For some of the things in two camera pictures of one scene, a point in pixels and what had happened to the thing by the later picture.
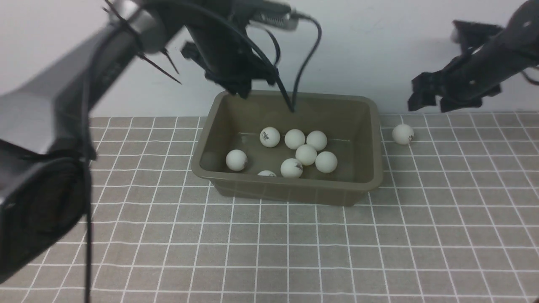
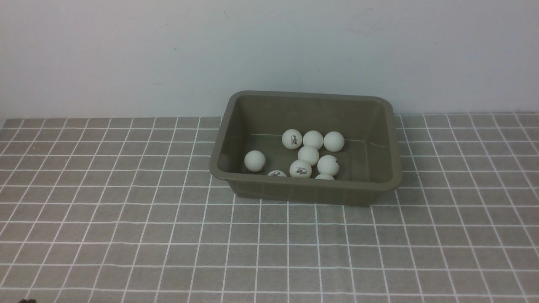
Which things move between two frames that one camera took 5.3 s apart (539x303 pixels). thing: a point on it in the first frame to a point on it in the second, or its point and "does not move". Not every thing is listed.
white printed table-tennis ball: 294,139 to 313,138
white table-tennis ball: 236,160 to 254,160
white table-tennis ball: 306,154 does not move
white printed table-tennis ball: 403,134 to 325,176
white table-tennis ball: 326,162 does not move
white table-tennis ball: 267,173 to 276,173
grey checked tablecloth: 455,219 does not move
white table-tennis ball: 269,136 to 292,139
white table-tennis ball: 317,139 to 334,141
